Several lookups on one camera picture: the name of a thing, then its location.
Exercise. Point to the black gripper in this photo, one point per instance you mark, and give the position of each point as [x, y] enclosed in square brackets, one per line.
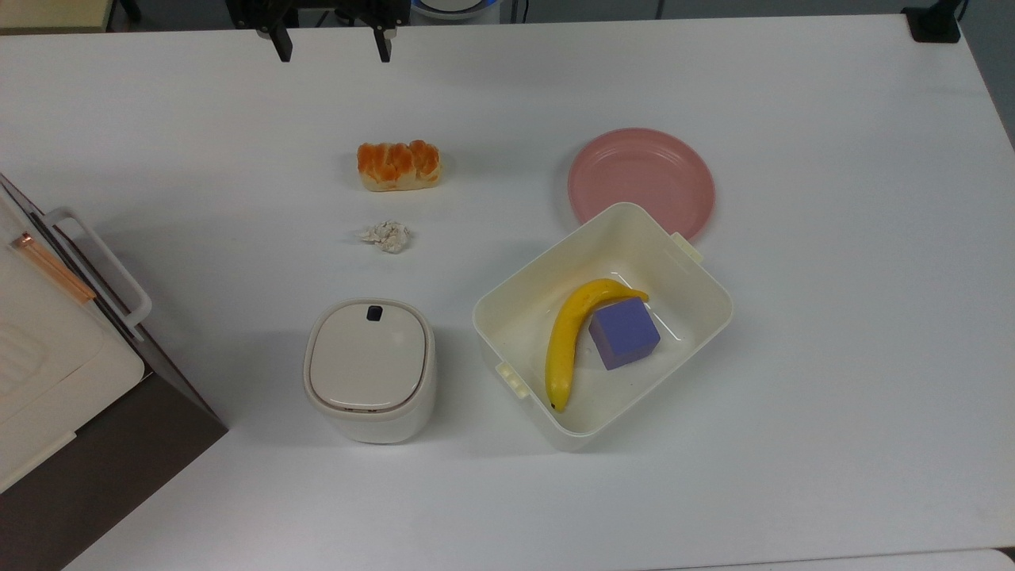
[317, 5]

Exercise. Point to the orange glazed bread loaf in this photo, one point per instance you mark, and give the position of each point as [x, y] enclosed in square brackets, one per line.
[398, 165]

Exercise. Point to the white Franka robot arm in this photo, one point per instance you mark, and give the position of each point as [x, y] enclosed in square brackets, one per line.
[456, 8]

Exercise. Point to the pink round plate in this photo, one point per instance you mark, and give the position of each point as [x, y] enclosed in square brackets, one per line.
[642, 174]

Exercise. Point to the crumpled white paper ball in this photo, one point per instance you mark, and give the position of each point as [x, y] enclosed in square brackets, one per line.
[387, 235]

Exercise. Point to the small cream lidded trash can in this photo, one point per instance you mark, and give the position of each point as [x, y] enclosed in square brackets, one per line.
[369, 369]

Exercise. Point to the cream plastic storage bin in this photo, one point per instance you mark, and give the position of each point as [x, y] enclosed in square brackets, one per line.
[523, 317]

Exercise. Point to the yellow banana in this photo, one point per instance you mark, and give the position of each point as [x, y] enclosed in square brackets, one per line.
[564, 341]

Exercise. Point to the purple cube block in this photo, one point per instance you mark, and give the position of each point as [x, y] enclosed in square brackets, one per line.
[624, 333]

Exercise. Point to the cream and brown cabinet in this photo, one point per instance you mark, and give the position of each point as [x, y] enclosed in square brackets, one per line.
[55, 381]

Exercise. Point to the black clamp stand base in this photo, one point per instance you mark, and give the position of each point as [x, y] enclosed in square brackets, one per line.
[934, 22]

